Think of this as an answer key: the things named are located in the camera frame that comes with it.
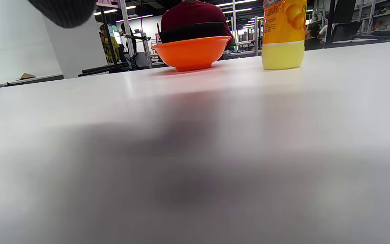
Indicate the person's right hand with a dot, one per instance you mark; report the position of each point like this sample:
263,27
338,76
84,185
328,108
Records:
63,12

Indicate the yellow dish soap bottle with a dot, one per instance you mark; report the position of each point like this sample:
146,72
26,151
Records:
283,34

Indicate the brown cardboard piece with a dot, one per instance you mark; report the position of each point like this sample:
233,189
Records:
27,76

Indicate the orange plastic bowl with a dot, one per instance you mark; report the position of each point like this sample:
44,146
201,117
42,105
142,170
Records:
191,52

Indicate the black monitor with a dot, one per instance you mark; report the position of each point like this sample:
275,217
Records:
345,30

